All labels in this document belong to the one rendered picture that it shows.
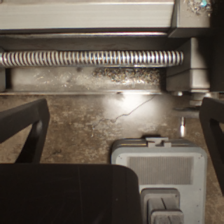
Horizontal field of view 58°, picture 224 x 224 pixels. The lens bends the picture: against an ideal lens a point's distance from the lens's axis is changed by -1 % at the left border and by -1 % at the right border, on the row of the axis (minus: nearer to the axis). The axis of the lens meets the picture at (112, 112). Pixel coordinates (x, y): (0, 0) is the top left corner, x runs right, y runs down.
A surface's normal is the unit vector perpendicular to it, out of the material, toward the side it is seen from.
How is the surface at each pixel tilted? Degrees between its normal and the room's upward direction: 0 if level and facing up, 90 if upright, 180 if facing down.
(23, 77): 0
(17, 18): 36
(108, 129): 0
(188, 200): 0
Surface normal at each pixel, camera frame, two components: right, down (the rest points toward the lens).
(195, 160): -0.03, 0.09
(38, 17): -0.02, 0.65
